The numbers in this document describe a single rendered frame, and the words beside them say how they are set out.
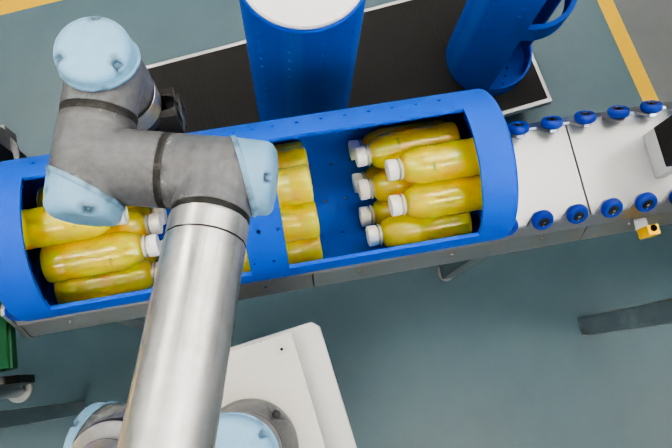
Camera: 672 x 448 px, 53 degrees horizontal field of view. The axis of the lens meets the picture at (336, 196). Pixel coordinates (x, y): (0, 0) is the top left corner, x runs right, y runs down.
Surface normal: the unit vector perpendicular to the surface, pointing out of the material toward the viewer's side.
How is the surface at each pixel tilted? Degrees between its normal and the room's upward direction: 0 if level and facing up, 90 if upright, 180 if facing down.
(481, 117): 19
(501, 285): 0
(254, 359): 3
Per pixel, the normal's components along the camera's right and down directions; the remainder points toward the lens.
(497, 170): 0.11, 0.10
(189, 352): 0.33, -0.44
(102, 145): 0.02, -0.44
